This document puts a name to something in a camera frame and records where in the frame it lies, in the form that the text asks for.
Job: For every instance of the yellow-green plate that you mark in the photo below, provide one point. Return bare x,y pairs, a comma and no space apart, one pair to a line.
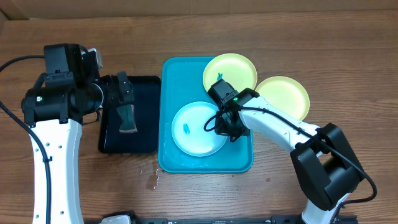
287,95
235,69

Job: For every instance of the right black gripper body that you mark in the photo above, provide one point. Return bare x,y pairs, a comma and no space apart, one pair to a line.
226,127

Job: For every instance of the black plastic tray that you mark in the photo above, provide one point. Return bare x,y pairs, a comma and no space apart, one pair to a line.
145,138

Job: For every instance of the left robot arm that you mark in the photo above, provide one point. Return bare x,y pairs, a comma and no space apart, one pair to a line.
70,88

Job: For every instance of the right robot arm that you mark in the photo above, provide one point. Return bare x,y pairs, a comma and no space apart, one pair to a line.
325,164

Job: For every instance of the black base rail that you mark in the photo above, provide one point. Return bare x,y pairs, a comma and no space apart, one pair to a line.
130,217

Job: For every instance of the light blue plate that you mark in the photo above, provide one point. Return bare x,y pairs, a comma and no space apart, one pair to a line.
188,130

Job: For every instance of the teal plastic tray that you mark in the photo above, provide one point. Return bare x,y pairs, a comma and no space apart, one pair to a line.
182,84

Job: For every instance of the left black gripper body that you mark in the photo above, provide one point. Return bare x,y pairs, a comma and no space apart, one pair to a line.
110,90

